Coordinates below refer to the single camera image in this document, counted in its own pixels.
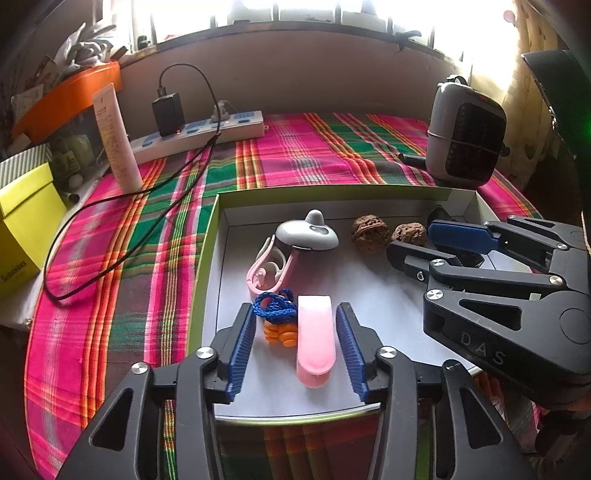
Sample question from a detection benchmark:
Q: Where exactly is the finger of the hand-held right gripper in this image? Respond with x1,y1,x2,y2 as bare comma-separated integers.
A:
427,215,583,278
387,241,578,344

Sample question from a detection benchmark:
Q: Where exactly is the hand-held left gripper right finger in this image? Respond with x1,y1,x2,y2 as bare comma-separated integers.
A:
335,302,536,480

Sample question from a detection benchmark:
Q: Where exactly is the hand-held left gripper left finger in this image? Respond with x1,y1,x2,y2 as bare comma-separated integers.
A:
58,302,257,480

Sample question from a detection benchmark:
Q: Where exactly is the brown walnut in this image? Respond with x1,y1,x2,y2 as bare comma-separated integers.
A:
351,215,389,254
392,222,428,254

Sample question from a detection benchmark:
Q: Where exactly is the black rectangular device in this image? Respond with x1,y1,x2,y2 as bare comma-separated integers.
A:
427,206,462,227

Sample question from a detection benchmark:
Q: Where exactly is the blue cord with orange beads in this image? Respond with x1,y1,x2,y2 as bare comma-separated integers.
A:
252,288,301,349

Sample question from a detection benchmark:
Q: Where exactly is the green and white cardboard box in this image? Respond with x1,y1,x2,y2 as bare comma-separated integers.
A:
187,188,504,428

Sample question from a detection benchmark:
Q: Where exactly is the grey panda face toy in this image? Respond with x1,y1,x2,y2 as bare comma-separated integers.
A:
276,209,339,252

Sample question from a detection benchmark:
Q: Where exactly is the pink and white carabiner clip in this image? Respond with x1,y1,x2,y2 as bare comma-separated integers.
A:
247,234,303,301

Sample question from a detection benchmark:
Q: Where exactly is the yellow heart print curtain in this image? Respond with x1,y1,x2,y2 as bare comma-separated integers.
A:
499,0,566,204

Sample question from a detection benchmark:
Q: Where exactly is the grey and black space heater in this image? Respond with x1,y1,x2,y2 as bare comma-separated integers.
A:
425,76,507,190

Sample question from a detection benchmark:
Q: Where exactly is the plaid tablecloth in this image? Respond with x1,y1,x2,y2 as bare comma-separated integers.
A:
25,111,546,480

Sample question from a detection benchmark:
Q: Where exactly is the white power strip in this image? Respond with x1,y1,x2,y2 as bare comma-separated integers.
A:
127,110,269,164

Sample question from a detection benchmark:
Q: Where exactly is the yellow cardboard box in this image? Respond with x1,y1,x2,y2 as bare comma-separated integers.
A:
0,162,68,298

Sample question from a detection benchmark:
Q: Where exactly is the cream cosmetic tube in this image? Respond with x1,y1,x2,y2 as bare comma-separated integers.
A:
92,84,143,193

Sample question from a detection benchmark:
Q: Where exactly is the clear plastic storage bin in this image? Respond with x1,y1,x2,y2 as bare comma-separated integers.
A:
46,111,109,195

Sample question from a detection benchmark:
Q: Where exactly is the striped cardboard box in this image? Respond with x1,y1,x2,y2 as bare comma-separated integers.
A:
0,143,54,185

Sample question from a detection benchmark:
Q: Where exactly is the orange tray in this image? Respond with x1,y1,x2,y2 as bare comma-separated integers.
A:
11,62,123,139

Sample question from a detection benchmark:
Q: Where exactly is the white plastic bag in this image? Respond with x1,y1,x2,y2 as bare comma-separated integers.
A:
60,21,121,65

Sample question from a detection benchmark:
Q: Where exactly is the black charger with cable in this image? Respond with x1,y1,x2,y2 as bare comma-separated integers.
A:
42,64,222,303

